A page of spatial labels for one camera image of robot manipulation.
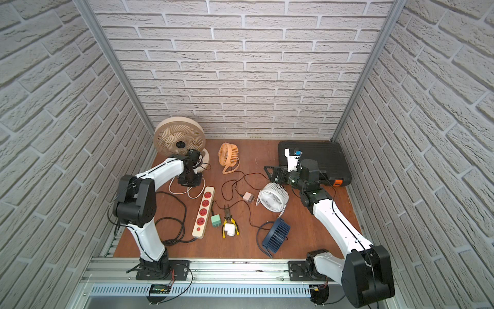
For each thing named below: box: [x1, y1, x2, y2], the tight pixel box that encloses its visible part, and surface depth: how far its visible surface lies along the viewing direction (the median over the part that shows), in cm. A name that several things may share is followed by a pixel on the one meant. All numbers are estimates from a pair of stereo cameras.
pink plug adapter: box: [243, 191, 257, 203], surface depth 94 cm
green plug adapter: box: [210, 213, 222, 229], surface depth 87 cm
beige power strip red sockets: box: [191, 186, 215, 240], surface depth 89 cm
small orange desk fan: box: [217, 142, 240, 174], surface depth 102 cm
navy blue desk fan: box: [262, 218, 291, 255], surface depth 72 cm
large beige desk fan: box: [153, 116, 210, 173], surface depth 86 cm
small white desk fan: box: [258, 182, 290, 214], surface depth 85 cm
